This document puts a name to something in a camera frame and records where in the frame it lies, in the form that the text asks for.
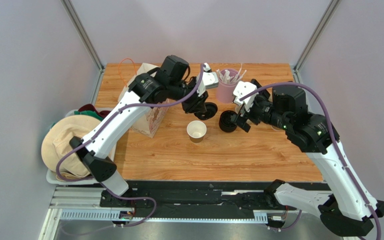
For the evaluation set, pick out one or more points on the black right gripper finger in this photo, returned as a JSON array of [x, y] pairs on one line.
[[245, 126], [235, 118]]

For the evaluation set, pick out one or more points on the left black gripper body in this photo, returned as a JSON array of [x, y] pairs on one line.
[[190, 104]]

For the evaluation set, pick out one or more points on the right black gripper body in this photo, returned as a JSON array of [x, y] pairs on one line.
[[246, 115]]

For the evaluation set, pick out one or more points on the single brown paper cup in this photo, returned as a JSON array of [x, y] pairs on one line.
[[196, 130]]

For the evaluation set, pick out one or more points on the white paper takeout bag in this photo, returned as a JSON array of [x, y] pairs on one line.
[[150, 121]]

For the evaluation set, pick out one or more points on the single black cup lid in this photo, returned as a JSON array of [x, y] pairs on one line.
[[211, 110]]

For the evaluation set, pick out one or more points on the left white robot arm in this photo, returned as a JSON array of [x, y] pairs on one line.
[[159, 87]]

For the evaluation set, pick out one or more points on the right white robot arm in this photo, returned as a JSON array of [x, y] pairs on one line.
[[349, 210]]

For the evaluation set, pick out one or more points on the stack of black lids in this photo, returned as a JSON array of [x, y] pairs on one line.
[[225, 122]]

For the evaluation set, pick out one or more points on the pink straw holder cup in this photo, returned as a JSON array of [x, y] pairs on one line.
[[224, 92]]

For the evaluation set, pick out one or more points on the beige straw hat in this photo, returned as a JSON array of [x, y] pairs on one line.
[[56, 145]]

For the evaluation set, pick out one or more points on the white plastic bin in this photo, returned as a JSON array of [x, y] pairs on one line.
[[54, 179]]

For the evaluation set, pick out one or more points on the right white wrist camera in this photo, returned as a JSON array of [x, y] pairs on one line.
[[241, 90]]

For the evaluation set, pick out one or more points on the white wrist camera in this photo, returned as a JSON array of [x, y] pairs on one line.
[[206, 80], [241, 90]]

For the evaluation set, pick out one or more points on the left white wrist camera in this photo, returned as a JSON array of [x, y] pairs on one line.
[[206, 80]]

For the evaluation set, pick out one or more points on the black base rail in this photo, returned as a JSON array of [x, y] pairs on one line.
[[173, 202]]

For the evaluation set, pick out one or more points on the right aluminium frame post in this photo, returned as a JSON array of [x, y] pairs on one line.
[[323, 22]]

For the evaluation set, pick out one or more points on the aluminium frame post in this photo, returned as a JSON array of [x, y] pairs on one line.
[[323, 22], [75, 19]]

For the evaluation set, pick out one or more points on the left aluminium frame post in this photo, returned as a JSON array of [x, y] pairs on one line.
[[75, 19]]

